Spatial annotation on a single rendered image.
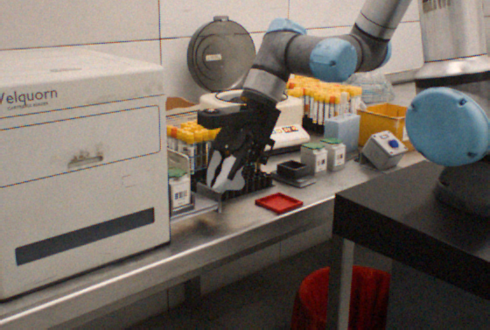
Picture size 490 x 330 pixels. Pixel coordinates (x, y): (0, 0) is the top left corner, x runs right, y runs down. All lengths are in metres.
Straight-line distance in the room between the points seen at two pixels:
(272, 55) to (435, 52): 0.32
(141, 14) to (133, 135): 0.77
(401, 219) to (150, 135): 0.41
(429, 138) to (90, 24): 0.96
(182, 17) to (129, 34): 0.18
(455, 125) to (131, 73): 0.46
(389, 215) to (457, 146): 0.17
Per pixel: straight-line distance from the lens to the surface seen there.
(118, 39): 1.54
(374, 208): 0.93
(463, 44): 0.83
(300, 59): 0.99
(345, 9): 2.17
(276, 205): 1.09
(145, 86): 0.84
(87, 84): 0.79
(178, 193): 0.95
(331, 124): 1.36
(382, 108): 1.59
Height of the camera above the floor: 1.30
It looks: 17 degrees down
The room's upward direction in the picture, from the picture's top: 1 degrees clockwise
